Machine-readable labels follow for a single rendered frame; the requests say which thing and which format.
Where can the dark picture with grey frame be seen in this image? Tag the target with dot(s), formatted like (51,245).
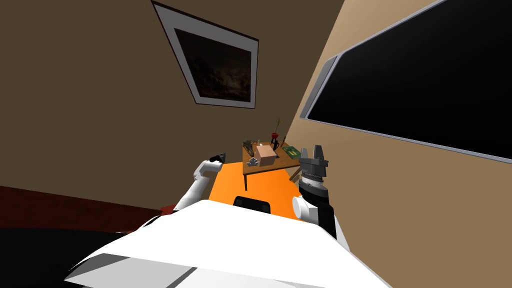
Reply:
(218,66)

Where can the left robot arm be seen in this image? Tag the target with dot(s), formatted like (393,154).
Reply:
(196,188)

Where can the brown wooden table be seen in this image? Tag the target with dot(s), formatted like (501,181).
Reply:
(260,167)

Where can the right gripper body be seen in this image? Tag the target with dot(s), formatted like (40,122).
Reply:
(314,166)

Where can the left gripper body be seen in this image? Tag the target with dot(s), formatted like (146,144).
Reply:
(216,158)

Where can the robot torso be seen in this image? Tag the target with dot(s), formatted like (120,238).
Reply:
(224,244)

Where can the black window with grey frame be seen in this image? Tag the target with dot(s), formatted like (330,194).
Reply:
(416,76)

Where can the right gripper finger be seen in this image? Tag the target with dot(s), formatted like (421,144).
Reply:
(318,152)
(304,154)

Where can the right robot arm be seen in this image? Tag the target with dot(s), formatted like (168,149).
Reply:
(316,198)

